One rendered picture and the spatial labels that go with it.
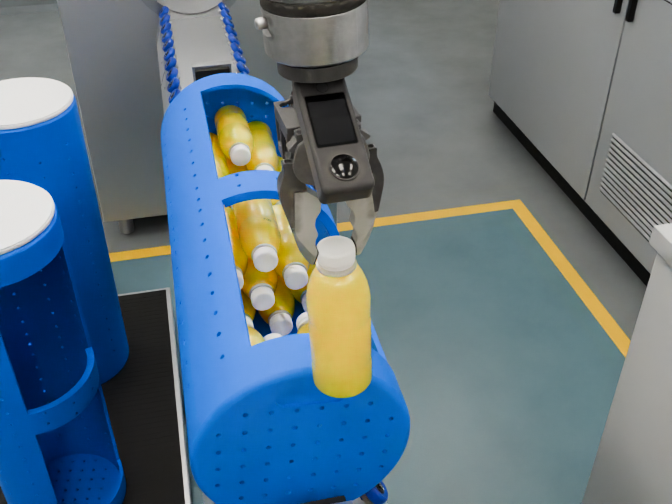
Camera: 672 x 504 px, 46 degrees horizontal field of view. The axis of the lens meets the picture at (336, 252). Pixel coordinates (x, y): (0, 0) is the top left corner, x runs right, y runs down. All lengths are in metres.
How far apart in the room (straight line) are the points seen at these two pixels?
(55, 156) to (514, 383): 1.59
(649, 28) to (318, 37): 2.42
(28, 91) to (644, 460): 1.67
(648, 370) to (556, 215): 1.98
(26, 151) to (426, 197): 1.99
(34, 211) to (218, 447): 0.80
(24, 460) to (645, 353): 1.33
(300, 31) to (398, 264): 2.51
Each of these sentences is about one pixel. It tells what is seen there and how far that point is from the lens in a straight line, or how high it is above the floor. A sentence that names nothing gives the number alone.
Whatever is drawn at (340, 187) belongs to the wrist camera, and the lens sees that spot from 0.64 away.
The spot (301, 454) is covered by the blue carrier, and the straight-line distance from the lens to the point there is 1.03.
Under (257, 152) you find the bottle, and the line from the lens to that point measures 1.57.
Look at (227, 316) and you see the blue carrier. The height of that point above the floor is 1.21.
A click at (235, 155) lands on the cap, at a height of 1.15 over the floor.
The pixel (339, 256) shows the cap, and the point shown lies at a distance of 0.77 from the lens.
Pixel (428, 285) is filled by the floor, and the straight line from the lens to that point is 3.03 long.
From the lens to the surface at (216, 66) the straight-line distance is 2.08.
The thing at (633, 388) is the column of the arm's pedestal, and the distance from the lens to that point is 1.68.
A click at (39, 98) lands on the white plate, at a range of 2.12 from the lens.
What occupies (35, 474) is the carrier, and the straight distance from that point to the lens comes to 1.97.
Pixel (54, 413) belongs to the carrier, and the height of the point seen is 0.60.
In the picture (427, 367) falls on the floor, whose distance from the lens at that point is 2.70.
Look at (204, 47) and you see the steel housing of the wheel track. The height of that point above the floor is 0.93.
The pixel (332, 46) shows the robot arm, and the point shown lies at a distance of 0.66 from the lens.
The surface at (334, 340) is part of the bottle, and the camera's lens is 0.81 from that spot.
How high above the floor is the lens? 1.89
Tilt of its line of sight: 36 degrees down
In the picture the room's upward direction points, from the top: straight up
